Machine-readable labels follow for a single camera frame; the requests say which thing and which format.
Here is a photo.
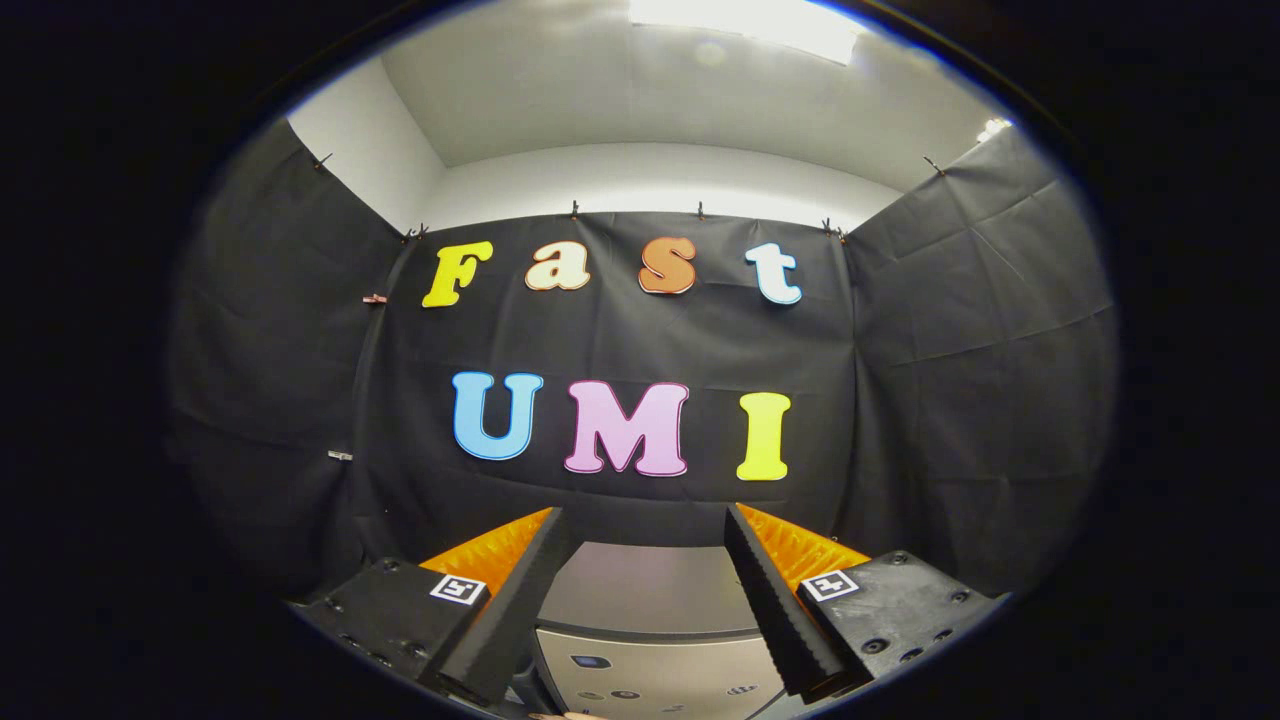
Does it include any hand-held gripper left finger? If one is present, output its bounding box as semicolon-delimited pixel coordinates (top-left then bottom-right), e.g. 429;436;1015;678
288;506;569;708

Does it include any grey washing machine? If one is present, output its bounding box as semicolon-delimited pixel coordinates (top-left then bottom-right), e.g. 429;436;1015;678
520;625;791;720

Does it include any ceiling light panel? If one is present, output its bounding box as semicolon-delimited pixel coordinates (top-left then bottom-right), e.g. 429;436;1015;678
628;0;866;66

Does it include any black backdrop cloth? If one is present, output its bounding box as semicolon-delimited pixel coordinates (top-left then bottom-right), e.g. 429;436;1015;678
165;115;1119;611

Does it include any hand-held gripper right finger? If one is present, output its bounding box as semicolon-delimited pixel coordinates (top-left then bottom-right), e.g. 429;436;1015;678
723;503;1004;703

